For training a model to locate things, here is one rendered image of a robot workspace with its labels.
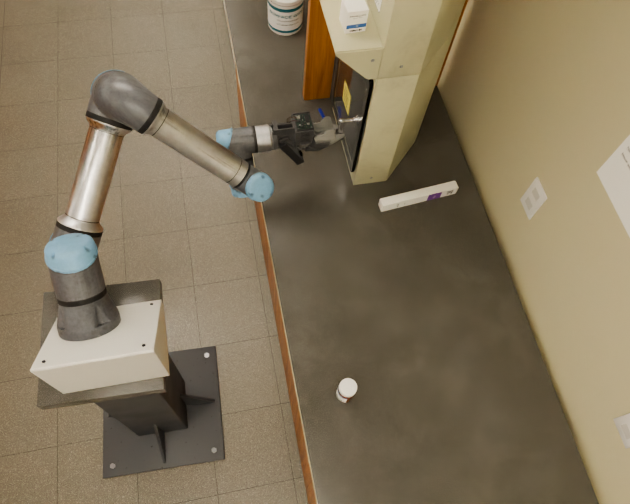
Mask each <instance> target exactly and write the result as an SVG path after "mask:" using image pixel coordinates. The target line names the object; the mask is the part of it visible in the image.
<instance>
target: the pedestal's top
mask: <svg viewBox="0 0 630 504"><path fill-rule="evenodd" d="M106 290H107V293H108V295H109V297H110V298H111V300H112V301H113V303H114V304H115V305H116V306H122V305H128V304H135V303H141V302H148V301H154V300H162V303H163V296H162V283H161V281H160V279H156V280H147V281H138V282H130V283H121V284H112V285H106ZM57 317H58V302H57V298H56V295H55V291H52V292H44V293H43V309H42V326H41V343H40V350H41V348H42V346H43V344H44V342H45V340H46V338H47V336H48V334H49V332H50V330H51V328H52V327H53V325H54V323H55V321H56V319H57ZM165 392H167V391H166V376H165V377H159V378H153V379H147V380H141V381H136V382H130V383H124V384H118V385H112V386H107V387H101V388H95V389H89V390H83V391H77V392H72V393H66V394H63V393H61V392H60V391H58V390H57V389H55V388H54V387H52V386H51V385H49V384H48V383H46V382H45V381H43V380H42V379H40V378H39V377H38V394H37V407H38V408H40V409H42V410H45V409H52V408H59V407H66V406H74V405H81V404H88V403H95V402H102V401H109V400H116V399H123V398H130V397H137V396H144V395H151V394H158V393H165Z"/></svg>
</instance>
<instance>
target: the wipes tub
mask: <svg viewBox="0 0 630 504"><path fill-rule="evenodd" d="M303 3H304V0H267V6H268V26H269V28H270V29H271V30H272V31H273V32H274V33H276V34H279V35H283V36H289V35H293V34H295V33H297V32H298V31H299V30H300V29H301V27H302V20H303Z"/></svg>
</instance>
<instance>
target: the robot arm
mask: <svg viewBox="0 0 630 504"><path fill-rule="evenodd" d="M90 93H91V96H90V100H89V104H88V107H87V111H86V115H85V117H86V119H87V121H88V122H89V129H88V132H87V136H86V140H85V143H84V147H83V151H82V154H81V158H80V162H79V165H78V169H77V172H76V176H75V180H74V183H73V187H72V191H71V194H70V198H69V202H68V205H67V209H66V212H65V214H63V215H61V216H59V217H58V218H57V221H56V225H55V228H54V232H53V233H52V235H51V237H50V240H49V242H48V243H47V245H46V246H45V248H44V254H45V256H44V258H45V262H46V264H47V266H48V270H49V273H50V277H51V281H52V284H53V288H54V291H55V295H56V298H57V302H58V317H57V331H58V334H59V337H60V338H61V339H63V340H66V341H85V340H90V339H94V338H97V337H100V336H103V335H105V334H107V333H109V332H111V331H112V330H114V329H115V328H116V327H117V326H118V325H119V324H120V322H121V317H120V313H119V310H118V308H117V307H116V305H115V304H114V303H113V301H112V300H111V298H110V297H109V295H108V293H107V290H106V285H105V281H104V277H103V273H102V269H101V265H100V260H99V256H98V247H99V244H100V240H101V237H102V233H103V227H102V226H101V224H100V218H101V215H102V211H103V208H104V204H105V201H106V197H107V194H108V190H109V187H110V183H111V180H112V176H113V173H114V169H115V166H116V163H117V159H118V156H119V152H120V149H121V145H122V142H123V138H124V136H125V135H126V134H128V133H130V132H132V130H133V129H134V130H136V131H137V132H139V133H140V134H142V135H144V134H150V135H152V136H153V137H155V138H156V139H158V140H159V141H161V142H163V143H164V144H166V145H167V146H169V147H171V148H172V149H174V150H175V151H177V152H179V153H180V154H182V155H183V156H185V157H186V158H188V159H190V160H191V161H193V162H194V163H196V164H198V165H199V166H201V167H202V168H204V169H206V170H207V171H209V172H210V173H212V174H213V175H215V176H217V177H218V178H220V179H221V180H223V181H225V182H226V183H228V184H229V186H230V188H231V193H232V195H233V196H234V197H238V198H246V197H248V198H250V199H251V200H254V201H257V202H263V201H266V200H267V199H269V198H270V197H271V196H272V194H273V191H274V183H273V181H272V179H271V178H270V177H269V176H268V175H267V174H266V173H263V172H261V171H260V170H258V169H257V168H255V167H254V163H253V156H252V153H259V152H267V151H271V150H272V149H273V150H276V149H278V144H279V148H280V149H281V150H282V151H283V152H284V153H285V154H286V155H287V156H289V157H290V158H291V159H292V160H293V161H294V162H295V163H296V164H297V165H299V164H301V163H303V162H304V159H303V153H302V151H301V150H305V151H318V150H321V149H324V148H326V147H328V146H329V145H332V144H334V143H335V142H337V141H339V140H340V139H341V138H343V137H344V136H345V133H341V134H337V135H335V133H337V129H338V125H334V124H332V120H331V117H329V116H326V117H324V118H323V119H322V121H321V122H318V123H314V122H312V119H311V115H310V113H309V111H306V112H297V113H291V117H288V118H291V121H290V122H289V121H288V120H287V122H282V123H277V121H276V120H271V124H270V125H268V124H264V125H256V126H247V127H238V128H229V129H223V130H218V131H217V132H216V141H217V142H216V141H215V140H214V139H212V138H211V137H209V136H208V135H206V134H205V133H203V132H202V131H200V130H199V129H197V128H196V127H194V126H193V125H191V124H190V123H188V122H187V121H185V120H184V119H182V118H181V117H179V116H178V115H176V114H175V113H173V112H172V111H170V110H169V109H167V108H166V107H165V104H164V101H163V100H162V99H160V98H159V97H157V96H156V95H155V94H153V93H152V92H151V91H150V90H148V89H147V88H146V87H145V86H144V85H143V84H142V83H141V82H140V81H139V80H138V79H136V78H135V77H134V76H132V75H131V74H129V73H126V72H124V71H121V70H107V71H104V72H102V73H100V74H99V75H98V76H97V77H96V78H95V79H94V81H93V83H92V85H91V91H90ZM303 113H305V114H303ZM296 114H297V115H296ZM288 118H287V119H288ZM322 133H324V134H322ZM314 134H315V135H317V136H315V137H314ZM321 134H322V135H321ZM313 137H314V139H313Z"/></svg>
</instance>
